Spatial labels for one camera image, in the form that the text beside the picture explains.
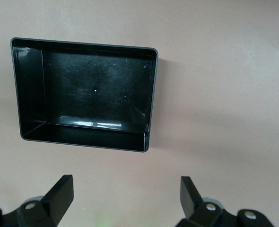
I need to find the black plastic box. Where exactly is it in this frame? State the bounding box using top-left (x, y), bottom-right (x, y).
top-left (10, 36), bottom-right (159, 154)

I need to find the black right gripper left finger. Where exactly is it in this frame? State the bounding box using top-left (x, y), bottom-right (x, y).
top-left (0, 174), bottom-right (74, 227)

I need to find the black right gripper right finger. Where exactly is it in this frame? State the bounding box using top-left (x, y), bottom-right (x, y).
top-left (174, 176), bottom-right (276, 227)

